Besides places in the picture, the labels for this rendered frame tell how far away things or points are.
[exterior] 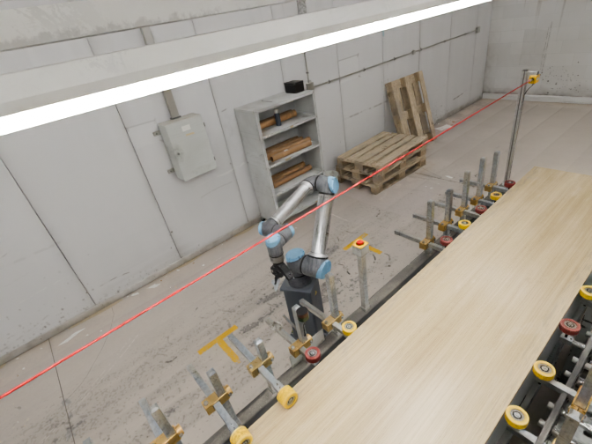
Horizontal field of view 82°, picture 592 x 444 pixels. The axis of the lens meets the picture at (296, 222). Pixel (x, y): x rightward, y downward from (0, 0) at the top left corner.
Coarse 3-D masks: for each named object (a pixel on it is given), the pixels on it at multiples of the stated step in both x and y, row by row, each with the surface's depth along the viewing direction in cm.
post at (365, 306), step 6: (360, 258) 198; (360, 264) 201; (360, 270) 204; (360, 276) 206; (360, 282) 209; (366, 282) 210; (360, 288) 212; (366, 288) 212; (360, 294) 215; (366, 294) 214; (366, 300) 217; (360, 306) 221; (366, 306) 219
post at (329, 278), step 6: (330, 276) 184; (330, 282) 185; (330, 288) 187; (330, 294) 190; (336, 294) 192; (330, 300) 193; (336, 300) 194; (330, 306) 196; (336, 306) 196; (330, 312) 200; (336, 312) 198; (336, 330) 206
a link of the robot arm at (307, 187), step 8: (312, 176) 247; (304, 184) 244; (312, 184) 244; (296, 192) 238; (304, 192) 240; (312, 192) 247; (288, 200) 232; (296, 200) 233; (280, 208) 226; (288, 208) 227; (272, 216) 221; (280, 216) 221; (288, 216) 228; (264, 224) 215; (272, 224) 214; (280, 224) 221; (264, 232) 213
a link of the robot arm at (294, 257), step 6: (288, 252) 259; (294, 252) 257; (300, 252) 255; (288, 258) 253; (294, 258) 251; (300, 258) 252; (288, 264) 256; (294, 264) 253; (300, 264) 250; (294, 270) 256; (300, 270) 252; (294, 276) 260
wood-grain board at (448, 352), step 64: (512, 192) 272; (576, 192) 258; (448, 256) 221; (512, 256) 211; (576, 256) 203; (384, 320) 186; (448, 320) 179; (512, 320) 173; (320, 384) 161; (384, 384) 156; (448, 384) 151; (512, 384) 146
